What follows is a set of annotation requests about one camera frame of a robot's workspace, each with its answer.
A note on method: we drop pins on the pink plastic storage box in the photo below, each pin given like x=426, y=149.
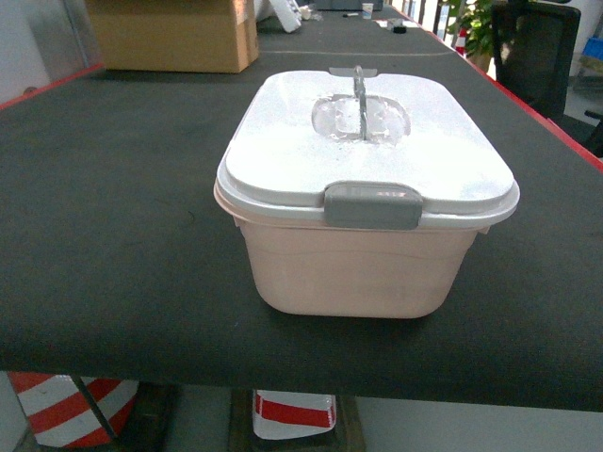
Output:
x=309, y=269

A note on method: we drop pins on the open cardboard box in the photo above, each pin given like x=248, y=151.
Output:
x=175, y=36

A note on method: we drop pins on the grey lid latch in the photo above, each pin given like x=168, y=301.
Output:
x=372, y=206

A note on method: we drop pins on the dark grey table mat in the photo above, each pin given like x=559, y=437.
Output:
x=117, y=262

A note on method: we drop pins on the red white traffic cone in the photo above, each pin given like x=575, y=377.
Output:
x=460, y=43

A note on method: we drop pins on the green potted plant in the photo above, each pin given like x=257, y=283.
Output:
x=475, y=18

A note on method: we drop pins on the black office chair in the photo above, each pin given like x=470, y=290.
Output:
x=533, y=49

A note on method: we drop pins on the red white cone under table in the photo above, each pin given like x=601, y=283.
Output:
x=59, y=415

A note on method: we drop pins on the white box lid with handle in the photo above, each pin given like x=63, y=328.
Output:
x=305, y=130

